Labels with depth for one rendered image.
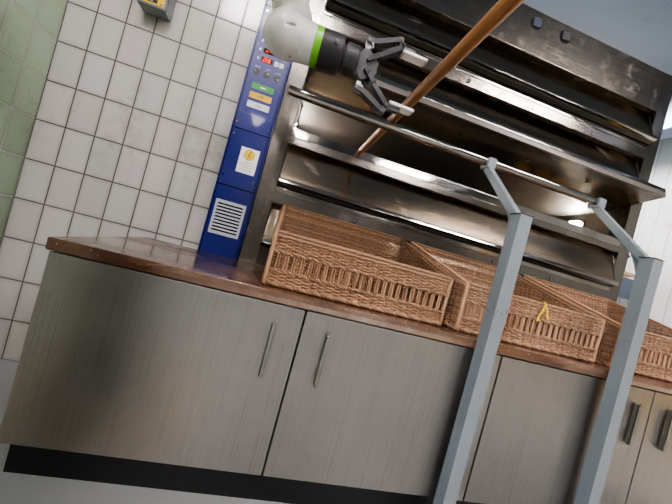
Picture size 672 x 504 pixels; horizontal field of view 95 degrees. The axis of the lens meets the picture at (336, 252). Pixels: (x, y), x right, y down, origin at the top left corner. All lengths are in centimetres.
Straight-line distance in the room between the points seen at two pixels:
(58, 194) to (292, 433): 122
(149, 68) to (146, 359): 111
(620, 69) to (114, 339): 245
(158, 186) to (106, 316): 67
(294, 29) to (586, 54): 167
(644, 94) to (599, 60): 33
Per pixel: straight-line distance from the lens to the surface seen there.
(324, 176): 138
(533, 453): 129
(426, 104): 144
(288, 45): 87
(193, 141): 144
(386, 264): 90
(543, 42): 208
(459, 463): 108
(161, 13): 161
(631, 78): 240
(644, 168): 237
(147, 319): 88
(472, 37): 76
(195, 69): 153
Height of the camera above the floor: 71
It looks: level
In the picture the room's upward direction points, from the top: 15 degrees clockwise
